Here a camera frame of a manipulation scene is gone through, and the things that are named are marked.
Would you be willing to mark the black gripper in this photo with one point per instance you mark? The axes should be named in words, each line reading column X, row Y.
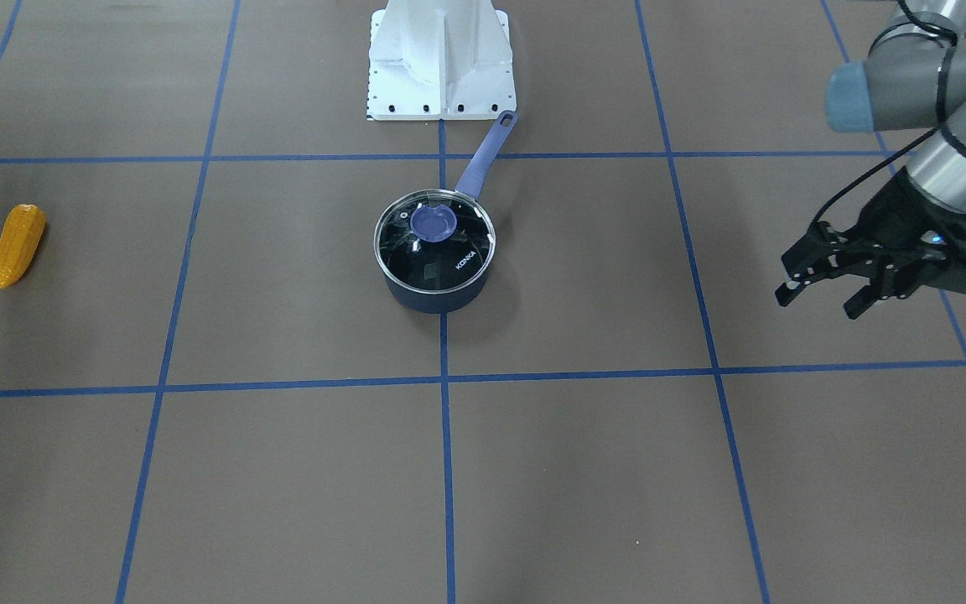
column 892, row 212

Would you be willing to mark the blue saucepan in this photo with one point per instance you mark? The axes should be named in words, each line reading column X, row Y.
column 471, row 183

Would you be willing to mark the glass lid blue knob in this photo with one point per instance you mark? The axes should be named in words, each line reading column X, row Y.
column 434, row 241

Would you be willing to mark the yellow corn cob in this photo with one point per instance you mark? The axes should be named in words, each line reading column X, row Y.
column 20, row 237

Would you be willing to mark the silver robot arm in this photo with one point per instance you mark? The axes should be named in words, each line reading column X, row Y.
column 913, row 77

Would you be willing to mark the white pedestal column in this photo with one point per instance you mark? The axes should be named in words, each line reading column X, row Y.
column 440, row 60

